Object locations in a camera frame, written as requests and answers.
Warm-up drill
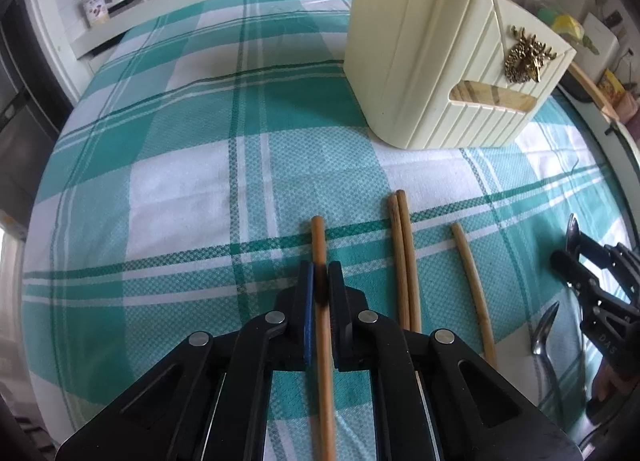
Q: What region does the yellow packet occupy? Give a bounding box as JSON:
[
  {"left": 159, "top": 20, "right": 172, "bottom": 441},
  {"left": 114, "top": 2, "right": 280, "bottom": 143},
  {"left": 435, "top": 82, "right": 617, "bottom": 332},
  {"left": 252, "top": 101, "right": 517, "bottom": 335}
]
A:
[{"left": 597, "top": 68, "right": 626, "bottom": 105}]

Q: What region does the wooden cutting board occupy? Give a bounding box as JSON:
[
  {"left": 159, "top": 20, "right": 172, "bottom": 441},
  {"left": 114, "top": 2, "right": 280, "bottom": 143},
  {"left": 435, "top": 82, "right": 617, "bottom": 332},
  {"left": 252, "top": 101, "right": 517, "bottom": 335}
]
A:
[{"left": 567, "top": 61, "right": 622, "bottom": 125}]

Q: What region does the person's right hand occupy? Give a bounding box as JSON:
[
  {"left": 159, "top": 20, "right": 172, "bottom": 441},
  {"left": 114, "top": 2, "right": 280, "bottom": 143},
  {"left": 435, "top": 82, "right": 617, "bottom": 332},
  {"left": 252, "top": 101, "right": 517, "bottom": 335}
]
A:
[{"left": 592, "top": 356, "right": 632, "bottom": 405}]

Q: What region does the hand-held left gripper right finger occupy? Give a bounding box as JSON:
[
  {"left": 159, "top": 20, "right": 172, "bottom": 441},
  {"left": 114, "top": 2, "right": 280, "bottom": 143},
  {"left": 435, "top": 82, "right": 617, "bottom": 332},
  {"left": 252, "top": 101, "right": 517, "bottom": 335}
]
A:
[{"left": 327, "top": 261, "right": 584, "bottom": 461}]

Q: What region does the teal checked tablecloth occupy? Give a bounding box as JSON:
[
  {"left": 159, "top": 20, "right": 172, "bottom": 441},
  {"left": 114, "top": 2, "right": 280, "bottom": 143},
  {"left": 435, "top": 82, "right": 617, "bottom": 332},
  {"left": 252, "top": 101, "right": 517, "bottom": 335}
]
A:
[{"left": 22, "top": 0, "right": 637, "bottom": 461}]

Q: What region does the pair of wooden chopsticks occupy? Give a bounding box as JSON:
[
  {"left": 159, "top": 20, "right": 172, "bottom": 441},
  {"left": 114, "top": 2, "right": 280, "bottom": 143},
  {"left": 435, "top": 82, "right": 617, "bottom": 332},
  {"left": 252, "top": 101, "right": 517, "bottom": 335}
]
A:
[{"left": 395, "top": 189, "right": 423, "bottom": 333}]

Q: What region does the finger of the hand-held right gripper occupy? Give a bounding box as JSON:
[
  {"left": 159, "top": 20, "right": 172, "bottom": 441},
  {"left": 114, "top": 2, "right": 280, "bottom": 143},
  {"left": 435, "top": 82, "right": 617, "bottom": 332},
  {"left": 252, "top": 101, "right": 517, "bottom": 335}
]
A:
[
  {"left": 575, "top": 233, "right": 640, "bottom": 273},
  {"left": 549, "top": 247, "right": 609, "bottom": 303}
]

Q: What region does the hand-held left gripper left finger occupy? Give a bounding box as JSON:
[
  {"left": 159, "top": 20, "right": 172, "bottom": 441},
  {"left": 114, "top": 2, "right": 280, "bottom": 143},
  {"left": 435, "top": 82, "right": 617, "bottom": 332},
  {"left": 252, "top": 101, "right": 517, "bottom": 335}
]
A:
[{"left": 55, "top": 261, "right": 317, "bottom": 461}]

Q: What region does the cream ribbed utensil holder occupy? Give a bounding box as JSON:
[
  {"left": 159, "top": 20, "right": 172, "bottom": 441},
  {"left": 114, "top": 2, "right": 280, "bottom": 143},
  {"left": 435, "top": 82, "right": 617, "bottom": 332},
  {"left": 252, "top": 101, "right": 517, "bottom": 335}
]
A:
[{"left": 343, "top": 0, "right": 577, "bottom": 151}]

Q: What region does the large metal spoon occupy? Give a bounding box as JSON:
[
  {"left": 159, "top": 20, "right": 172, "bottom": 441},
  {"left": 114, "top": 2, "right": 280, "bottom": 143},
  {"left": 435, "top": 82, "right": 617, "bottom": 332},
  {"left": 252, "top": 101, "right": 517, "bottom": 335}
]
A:
[{"left": 564, "top": 212, "right": 591, "bottom": 395}]

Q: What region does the wooden chopstick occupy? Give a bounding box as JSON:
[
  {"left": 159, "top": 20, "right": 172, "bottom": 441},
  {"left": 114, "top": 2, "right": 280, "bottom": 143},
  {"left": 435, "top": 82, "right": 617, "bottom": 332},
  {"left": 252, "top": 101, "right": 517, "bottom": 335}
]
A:
[
  {"left": 451, "top": 222, "right": 498, "bottom": 368},
  {"left": 388, "top": 194, "right": 412, "bottom": 332},
  {"left": 310, "top": 214, "right": 337, "bottom": 461}
]

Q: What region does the white knife block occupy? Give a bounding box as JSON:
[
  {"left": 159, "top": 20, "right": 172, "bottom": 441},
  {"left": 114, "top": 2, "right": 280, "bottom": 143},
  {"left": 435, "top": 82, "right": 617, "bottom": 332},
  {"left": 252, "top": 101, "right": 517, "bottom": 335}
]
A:
[{"left": 574, "top": 11, "right": 621, "bottom": 88}]

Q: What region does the yellow green bag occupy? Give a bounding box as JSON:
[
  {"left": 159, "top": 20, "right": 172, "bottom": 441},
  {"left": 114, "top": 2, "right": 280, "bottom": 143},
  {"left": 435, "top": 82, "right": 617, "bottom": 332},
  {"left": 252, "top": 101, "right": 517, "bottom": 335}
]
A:
[{"left": 537, "top": 8, "right": 592, "bottom": 50}]

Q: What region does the small metal spoon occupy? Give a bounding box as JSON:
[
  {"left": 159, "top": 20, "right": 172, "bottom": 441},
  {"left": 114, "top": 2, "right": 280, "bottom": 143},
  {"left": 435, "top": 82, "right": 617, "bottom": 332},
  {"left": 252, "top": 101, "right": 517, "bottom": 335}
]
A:
[{"left": 530, "top": 299, "right": 566, "bottom": 422}]

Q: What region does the white-labelled spice jar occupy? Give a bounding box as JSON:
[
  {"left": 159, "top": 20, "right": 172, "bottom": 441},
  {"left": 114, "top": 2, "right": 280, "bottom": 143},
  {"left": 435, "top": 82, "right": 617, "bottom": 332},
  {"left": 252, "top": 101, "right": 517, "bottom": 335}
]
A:
[{"left": 79, "top": 0, "right": 110, "bottom": 28}]

